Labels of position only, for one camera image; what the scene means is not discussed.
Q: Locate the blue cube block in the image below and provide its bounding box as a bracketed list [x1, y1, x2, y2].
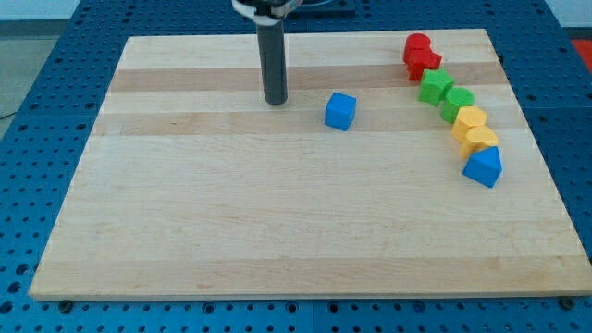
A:
[325, 92, 357, 131]

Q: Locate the light wooden board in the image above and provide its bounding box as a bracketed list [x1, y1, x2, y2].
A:
[30, 29, 591, 301]

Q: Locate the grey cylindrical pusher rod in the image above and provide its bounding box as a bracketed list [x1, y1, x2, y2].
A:
[256, 21, 288, 105]

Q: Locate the red star block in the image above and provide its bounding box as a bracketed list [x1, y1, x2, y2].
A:
[404, 48, 442, 81]

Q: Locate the green star block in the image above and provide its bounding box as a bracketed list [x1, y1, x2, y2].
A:
[418, 68, 456, 106]

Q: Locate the red cylinder block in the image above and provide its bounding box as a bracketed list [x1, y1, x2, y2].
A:
[403, 32, 431, 63]

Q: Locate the green cylinder block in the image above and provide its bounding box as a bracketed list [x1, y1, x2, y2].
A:
[440, 87, 475, 124]

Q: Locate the yellow pentagon block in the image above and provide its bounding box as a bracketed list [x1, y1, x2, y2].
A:
[451, 106, 487, 142]

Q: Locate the yellow heart block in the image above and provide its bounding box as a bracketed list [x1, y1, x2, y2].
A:
[459, 125, 500, 158]

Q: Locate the blue triangular prism block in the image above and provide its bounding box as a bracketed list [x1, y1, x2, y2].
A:
[462, 146, 503, 188]

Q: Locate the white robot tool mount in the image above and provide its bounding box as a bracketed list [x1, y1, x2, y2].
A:
[231, 0, 303, 26]

